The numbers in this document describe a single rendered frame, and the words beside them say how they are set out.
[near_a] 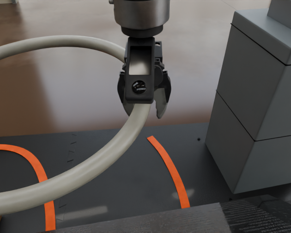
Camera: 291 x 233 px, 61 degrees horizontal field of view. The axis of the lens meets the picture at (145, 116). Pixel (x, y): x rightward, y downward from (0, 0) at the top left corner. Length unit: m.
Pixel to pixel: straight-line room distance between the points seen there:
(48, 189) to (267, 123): 0.92
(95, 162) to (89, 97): 1.73
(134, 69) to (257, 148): 0.90
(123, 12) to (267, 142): 0.96
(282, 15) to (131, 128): 0.87
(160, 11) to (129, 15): 0.05
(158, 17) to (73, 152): 1.33
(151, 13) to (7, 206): 0.33
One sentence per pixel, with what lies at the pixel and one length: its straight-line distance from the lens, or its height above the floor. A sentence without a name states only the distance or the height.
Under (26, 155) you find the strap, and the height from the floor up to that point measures 0.02.
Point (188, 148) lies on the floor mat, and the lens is 1.62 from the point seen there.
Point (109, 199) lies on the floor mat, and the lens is 1.39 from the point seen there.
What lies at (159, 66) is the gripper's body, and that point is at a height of 0.98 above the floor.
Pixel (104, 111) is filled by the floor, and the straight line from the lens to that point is 1.92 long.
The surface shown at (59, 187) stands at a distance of 0.37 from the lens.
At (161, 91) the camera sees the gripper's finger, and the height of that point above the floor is 0.92.
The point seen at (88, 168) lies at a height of 0.91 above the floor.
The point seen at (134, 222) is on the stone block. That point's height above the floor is 0.62.
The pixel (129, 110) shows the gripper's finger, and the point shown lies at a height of 0.87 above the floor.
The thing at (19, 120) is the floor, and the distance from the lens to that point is 2.03.
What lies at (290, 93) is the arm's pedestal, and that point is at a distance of 1.07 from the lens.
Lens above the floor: 1.19
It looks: 40 degrees down
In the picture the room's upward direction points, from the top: straight up
